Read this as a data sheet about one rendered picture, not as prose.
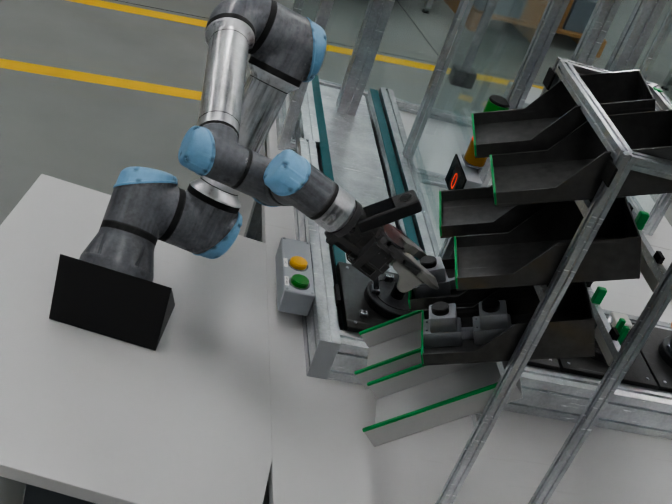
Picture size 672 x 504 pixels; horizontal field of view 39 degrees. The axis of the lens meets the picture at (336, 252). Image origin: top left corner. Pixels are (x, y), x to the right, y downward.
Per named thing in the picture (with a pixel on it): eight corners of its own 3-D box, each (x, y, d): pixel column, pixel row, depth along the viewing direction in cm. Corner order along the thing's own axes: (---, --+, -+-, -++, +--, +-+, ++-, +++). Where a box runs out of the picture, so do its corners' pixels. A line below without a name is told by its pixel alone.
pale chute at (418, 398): (373, 448, 169) (362, 430, 167) (377, 399, 180) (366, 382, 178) (523, 398, 160) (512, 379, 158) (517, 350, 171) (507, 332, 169)
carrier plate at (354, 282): (344, 333, 200) (347, 326, 199) (335, 267, 220) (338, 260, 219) (450, 353, 205) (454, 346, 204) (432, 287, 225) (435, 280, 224)
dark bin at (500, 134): (474, 158, 154) (471, 116, 151) (472, 125, 165) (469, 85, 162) (654, 143, 150) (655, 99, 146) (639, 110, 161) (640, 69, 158)
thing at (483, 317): (474, 345, 161) (471, 311, 157) (473, 330, 165) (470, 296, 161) (524, 342, 160) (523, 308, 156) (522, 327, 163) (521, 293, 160)
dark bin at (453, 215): (440, 238, 163) (436, 200, 159) (440, 202, 174) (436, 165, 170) (609, 226, 159) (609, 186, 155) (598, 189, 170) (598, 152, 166)
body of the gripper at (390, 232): (371, 262, 174) (321, 225, 170) (403, 230, 172) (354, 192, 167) (376, 284, 168) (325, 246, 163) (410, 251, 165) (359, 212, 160)
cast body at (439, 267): (416, 301, 173) (412, 268, 169) (412, 288, 176) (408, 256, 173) (461, 293, 173) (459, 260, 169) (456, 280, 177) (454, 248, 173)
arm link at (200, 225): (150, 229, 203) (262, -6, 195) (212, 254, 210) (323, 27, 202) (159, 247, 193) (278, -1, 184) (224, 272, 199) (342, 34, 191)
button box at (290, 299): (277, 311, 208) (284, 289, 205) (274, 256, 225) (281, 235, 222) (307, 317, 209) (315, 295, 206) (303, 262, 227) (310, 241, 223)
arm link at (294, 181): (276, 146, 164) (297, 144, 156) (324, 183, 168) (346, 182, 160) (252, 184, 162) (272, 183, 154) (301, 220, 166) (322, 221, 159)
